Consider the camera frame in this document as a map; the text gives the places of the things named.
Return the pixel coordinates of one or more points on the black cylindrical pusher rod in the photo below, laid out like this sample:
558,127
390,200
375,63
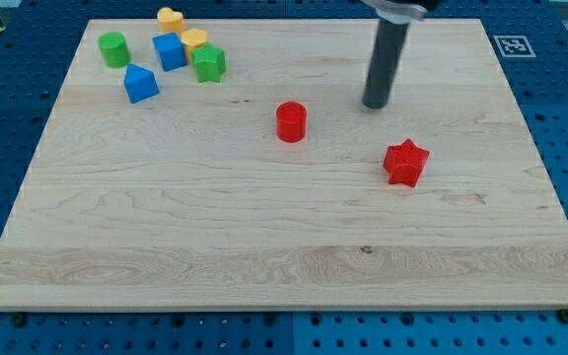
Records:
388,45

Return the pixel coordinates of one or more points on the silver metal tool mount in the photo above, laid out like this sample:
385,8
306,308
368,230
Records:
402,11

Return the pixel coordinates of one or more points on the red star block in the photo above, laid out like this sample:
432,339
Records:
405,163

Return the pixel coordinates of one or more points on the green star block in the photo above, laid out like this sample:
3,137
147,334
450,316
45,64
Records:
209,63

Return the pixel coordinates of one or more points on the white fiducial marker tag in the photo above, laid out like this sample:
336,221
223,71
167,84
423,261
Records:
514,46

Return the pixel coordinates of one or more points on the red cylinder block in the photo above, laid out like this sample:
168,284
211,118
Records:
291,122

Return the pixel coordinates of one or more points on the yellow hexagon block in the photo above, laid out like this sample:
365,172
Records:
191,39

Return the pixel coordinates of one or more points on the yellow heart block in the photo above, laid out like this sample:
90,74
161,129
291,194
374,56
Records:
170,21

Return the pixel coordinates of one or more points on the blue cube block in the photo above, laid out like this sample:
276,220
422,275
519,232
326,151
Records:
170,51

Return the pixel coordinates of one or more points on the blue pentagon house block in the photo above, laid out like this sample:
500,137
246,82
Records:
139,83

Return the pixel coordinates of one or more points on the light wooden board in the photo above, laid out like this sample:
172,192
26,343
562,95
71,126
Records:
188,201

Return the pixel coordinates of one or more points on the green cylinder block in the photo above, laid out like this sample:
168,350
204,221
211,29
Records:
114,50

